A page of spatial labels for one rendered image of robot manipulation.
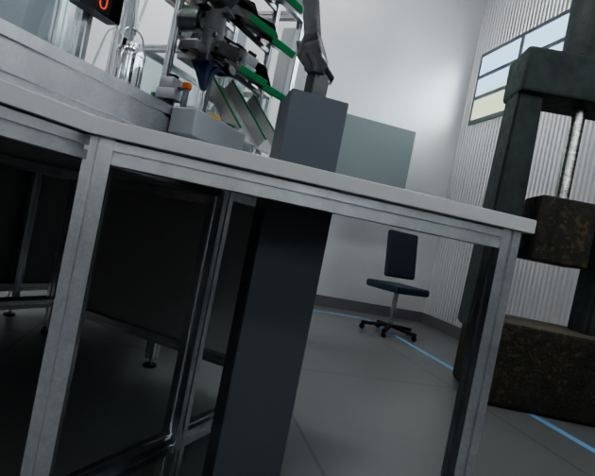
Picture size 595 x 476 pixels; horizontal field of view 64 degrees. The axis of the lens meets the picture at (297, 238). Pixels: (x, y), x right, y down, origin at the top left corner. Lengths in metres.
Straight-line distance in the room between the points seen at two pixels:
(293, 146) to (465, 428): 0.71
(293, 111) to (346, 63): 4.63
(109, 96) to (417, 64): 5.29
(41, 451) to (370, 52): 5.39
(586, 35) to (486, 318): 2.64
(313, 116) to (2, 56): 0.62
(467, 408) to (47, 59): 1.03
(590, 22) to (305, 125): 2.63
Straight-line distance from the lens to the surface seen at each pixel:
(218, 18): 1.39
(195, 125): 1.10
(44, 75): 0.92
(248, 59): 1.60
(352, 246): 5.55
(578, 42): 3.52
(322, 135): 1.14
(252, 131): 1.63
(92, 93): 0.98
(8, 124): 0.81
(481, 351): 1.10
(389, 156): 5.39
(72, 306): 0.90
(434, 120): 6.06
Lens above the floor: 0.73
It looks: level
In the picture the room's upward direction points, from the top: 11 degrees clockwise
